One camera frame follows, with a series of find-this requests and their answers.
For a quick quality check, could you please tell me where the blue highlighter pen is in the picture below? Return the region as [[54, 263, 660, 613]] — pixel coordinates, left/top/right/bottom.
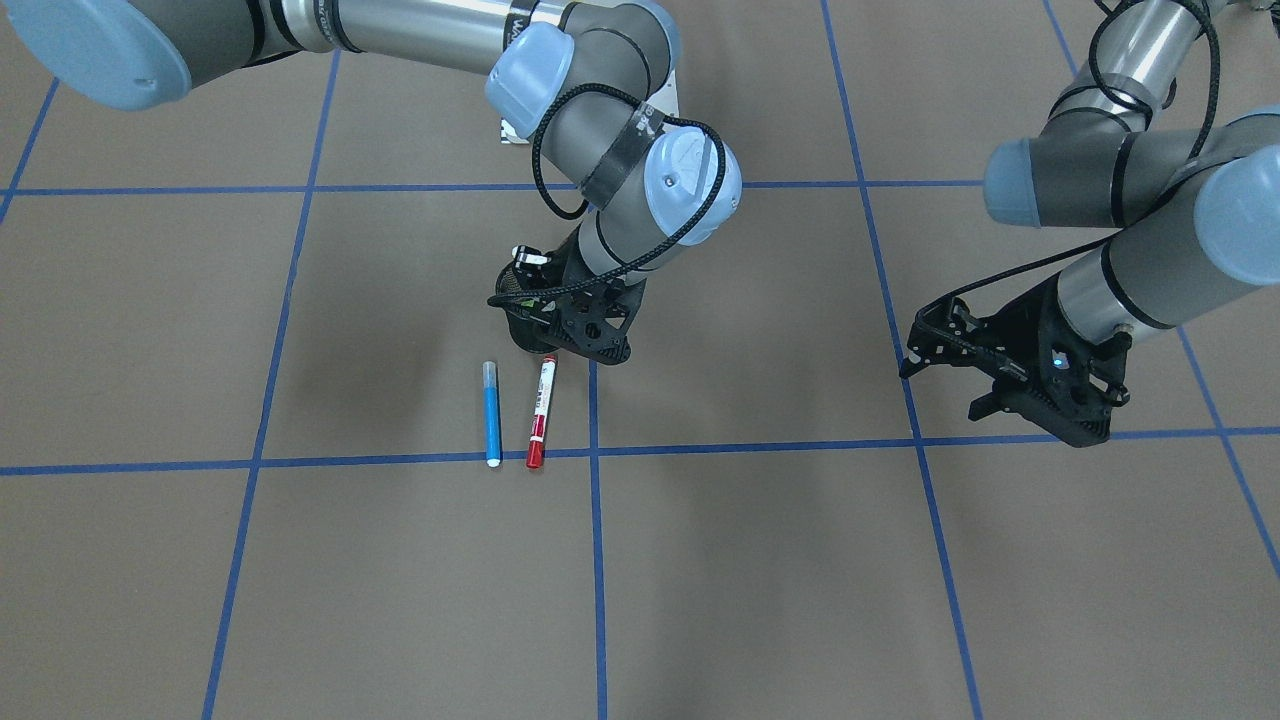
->
[[481, 361, 503, 469]]

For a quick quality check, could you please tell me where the red capped white marker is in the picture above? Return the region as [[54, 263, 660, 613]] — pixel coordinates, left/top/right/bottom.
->
[[525, 354, 558, 470]]

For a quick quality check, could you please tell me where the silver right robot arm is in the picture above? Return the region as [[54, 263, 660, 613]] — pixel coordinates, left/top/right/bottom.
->
[[3, 1, 742, 284]]

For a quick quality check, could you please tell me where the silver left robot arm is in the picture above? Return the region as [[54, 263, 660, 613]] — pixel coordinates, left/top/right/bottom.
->
[[983, 1, 1277, 345]]

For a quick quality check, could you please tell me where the black mesh pen cup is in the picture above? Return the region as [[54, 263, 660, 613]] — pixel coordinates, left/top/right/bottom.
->
[[494, 261, 559, 354]]

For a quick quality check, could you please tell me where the brown paper table mat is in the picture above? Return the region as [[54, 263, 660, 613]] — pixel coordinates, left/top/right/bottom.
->
[[1, 1, 1279, 719]]

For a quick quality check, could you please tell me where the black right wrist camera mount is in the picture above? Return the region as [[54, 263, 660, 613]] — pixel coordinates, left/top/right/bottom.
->
[[524, 258, 646, 366]]

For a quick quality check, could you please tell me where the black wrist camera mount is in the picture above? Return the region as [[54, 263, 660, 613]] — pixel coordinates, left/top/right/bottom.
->
[[899, 279, 1135, 448], [524, 258, 646, 366]]

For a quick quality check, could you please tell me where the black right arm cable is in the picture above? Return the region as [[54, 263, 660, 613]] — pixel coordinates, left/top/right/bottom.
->
[[488, 85, 727, 307]]

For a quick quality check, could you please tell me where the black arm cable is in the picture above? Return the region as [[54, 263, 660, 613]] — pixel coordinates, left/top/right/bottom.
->
[[940, 0, 1222, 311], [488, 85, 727, 307]]

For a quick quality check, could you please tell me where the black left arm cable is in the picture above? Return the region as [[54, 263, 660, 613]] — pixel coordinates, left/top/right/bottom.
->
[[940, 0, 1222, 311]]

